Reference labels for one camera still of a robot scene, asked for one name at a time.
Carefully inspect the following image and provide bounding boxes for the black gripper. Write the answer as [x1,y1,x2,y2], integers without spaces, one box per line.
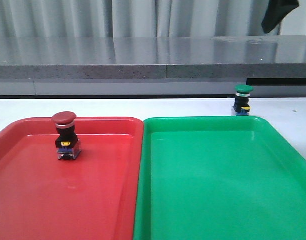
[261,0,299,34]

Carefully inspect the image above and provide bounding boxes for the grey stone counter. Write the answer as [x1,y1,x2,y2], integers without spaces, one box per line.
[0,36,306,98]

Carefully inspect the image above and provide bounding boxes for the green mushroom push button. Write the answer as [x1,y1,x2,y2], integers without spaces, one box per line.
[232,84,253,116]

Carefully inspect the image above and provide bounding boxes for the green plastic tray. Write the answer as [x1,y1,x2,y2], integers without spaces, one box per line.
[133,116,306,240]

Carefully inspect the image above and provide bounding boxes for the grey pleated curtain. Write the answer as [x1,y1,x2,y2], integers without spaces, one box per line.
[0,0,306,39]

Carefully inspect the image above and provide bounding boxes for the red mushroom push button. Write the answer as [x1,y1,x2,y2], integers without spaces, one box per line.
[52,111,81,160]

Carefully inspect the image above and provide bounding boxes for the red plastic tray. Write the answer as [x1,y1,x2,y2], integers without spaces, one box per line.
[0,117,143,240]

